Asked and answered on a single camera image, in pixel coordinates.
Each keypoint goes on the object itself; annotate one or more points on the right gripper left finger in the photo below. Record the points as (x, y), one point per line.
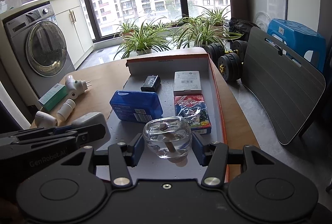
(119, 157)

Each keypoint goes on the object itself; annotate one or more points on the spider plant right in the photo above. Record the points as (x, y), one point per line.
(199, 32)

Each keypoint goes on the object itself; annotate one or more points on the white small carton box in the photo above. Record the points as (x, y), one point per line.
(187, 83)

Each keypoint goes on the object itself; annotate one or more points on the white mosquito plug device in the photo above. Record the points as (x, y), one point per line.
(75, 88)

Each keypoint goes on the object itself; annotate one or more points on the grey square plug adapter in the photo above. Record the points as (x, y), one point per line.
(90, 119)

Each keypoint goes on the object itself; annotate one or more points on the black dumbbell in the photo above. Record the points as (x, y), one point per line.
(230, 67)
(216, 50)

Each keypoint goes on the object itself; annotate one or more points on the white cylinder bottle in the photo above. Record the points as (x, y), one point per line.
(67, 108)

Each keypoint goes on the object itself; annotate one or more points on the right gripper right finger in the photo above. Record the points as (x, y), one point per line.
(215, 156)

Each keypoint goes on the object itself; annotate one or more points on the white fan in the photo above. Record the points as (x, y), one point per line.
(262, 20)

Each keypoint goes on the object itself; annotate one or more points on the blue plastic case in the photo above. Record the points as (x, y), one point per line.
(136, 106)

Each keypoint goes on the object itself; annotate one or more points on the red blue card packet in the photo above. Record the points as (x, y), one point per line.
(193, 109)

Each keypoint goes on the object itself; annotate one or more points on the black bag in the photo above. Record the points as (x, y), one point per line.
(241, 26)

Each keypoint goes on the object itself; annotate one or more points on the grey cone plug device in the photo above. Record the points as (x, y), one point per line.
(44, 120)

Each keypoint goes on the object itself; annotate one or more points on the clear liquid refill bottle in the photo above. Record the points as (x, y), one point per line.
(169, 138)

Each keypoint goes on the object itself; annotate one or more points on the black plug charger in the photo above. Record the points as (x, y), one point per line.
(151, 84)

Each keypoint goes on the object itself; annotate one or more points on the spider plant left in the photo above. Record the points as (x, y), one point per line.
(146, 37)

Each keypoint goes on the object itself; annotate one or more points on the teal cardboard box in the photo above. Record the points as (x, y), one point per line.
(53, 96)

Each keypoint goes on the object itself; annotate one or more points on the blue plastic stool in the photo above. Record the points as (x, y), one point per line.
(301, 39)

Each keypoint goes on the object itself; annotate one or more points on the small back spider plant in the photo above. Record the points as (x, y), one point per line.
(127, 28)

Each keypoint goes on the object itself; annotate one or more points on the grey washing machine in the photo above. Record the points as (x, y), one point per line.
(39, 46)

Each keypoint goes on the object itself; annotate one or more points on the white cabinet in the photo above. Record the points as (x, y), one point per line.
(71, 20)

